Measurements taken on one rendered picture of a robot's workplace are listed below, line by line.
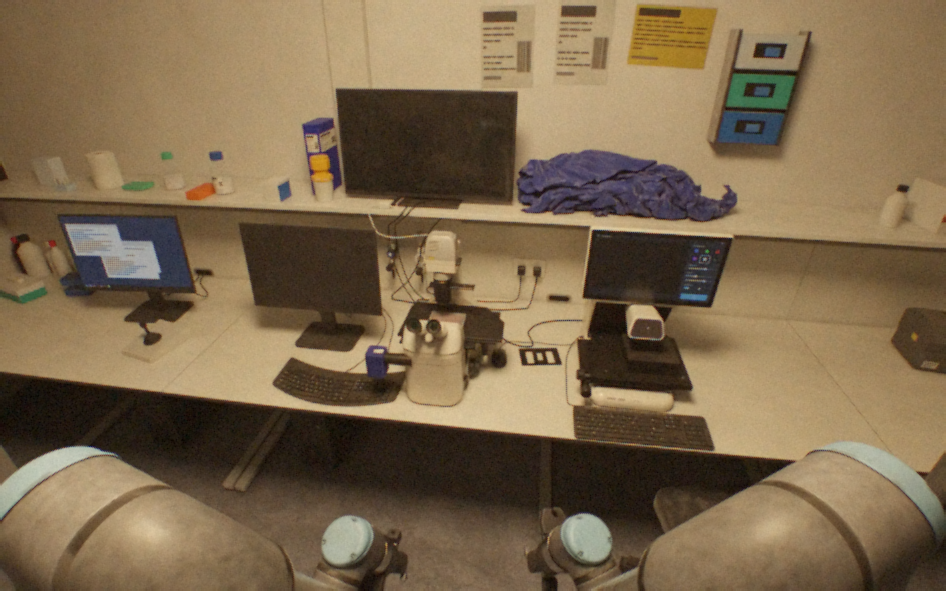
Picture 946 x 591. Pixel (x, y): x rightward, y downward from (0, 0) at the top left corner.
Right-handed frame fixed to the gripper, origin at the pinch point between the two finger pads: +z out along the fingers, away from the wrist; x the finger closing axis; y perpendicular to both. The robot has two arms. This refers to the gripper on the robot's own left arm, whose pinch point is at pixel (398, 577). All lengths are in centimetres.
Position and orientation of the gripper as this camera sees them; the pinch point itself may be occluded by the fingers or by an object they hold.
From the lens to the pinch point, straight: 134.8
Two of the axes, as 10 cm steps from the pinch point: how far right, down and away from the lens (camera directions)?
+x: -9.8, 0.2, 1.9
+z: 1.6, 6.0, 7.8
